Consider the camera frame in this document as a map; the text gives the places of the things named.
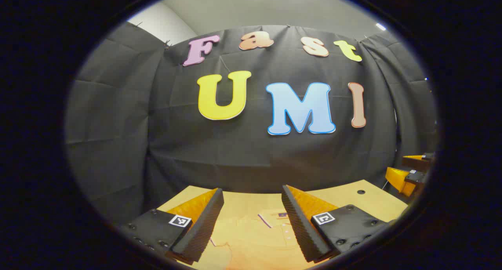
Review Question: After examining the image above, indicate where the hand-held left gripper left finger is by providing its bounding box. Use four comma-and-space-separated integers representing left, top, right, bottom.
118, 188, 225, 266

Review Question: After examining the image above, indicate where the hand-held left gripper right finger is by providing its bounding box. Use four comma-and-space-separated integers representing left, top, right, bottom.
281, 185, 393, 263

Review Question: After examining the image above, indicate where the orange T-shirt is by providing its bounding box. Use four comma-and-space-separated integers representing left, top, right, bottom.
177, 210, 319, 270

